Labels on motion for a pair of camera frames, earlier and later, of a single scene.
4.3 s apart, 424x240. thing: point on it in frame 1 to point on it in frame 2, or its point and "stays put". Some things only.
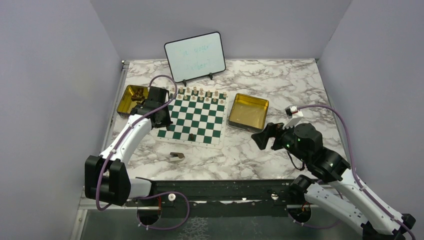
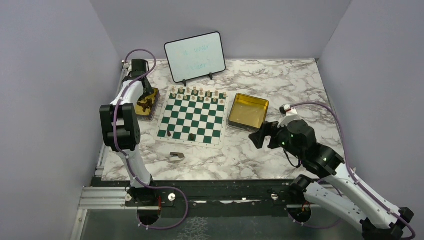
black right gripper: [272, 129] stays put
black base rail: [222, 198] stays put
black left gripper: [167, 121] to [149, 89]
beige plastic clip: [176, 156] stays put
